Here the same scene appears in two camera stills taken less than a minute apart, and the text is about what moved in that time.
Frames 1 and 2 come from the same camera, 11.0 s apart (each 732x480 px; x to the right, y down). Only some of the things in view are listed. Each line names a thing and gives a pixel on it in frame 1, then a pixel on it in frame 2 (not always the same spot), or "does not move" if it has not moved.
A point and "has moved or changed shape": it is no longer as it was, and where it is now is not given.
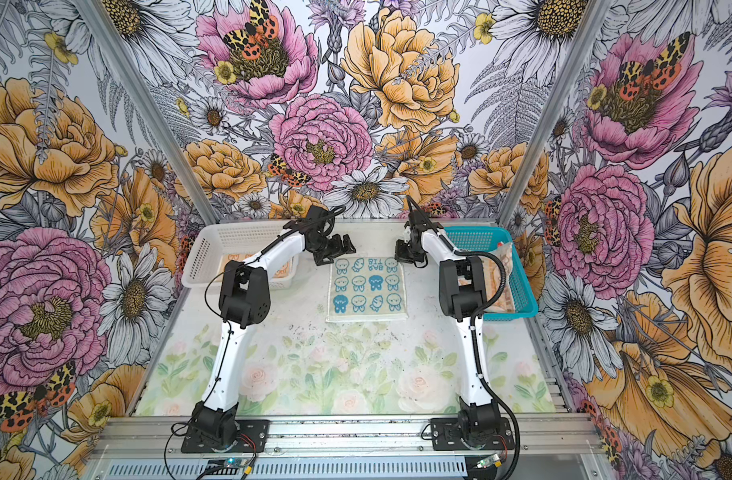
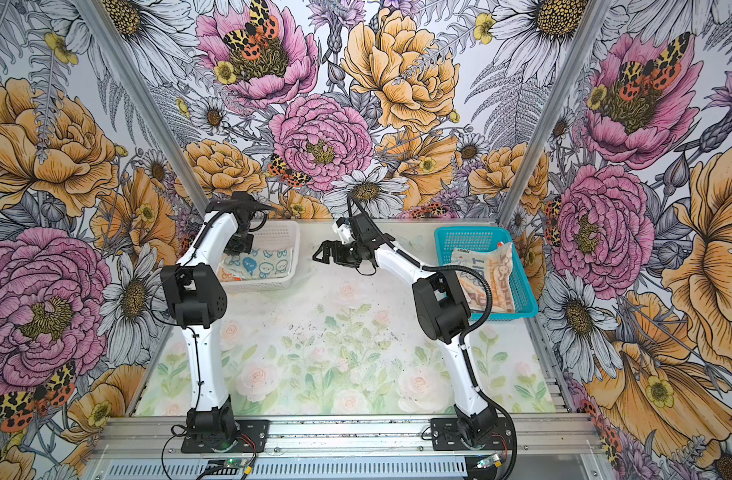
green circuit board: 235,462 does not move
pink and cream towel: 493,276 does not move
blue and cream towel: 365,289 has moved or changed shape
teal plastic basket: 473,239 does not move
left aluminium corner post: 140,95 does not move
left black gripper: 336,251 -> 244,247
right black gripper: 401,255 -> 338,256
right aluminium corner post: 590,21 does not move
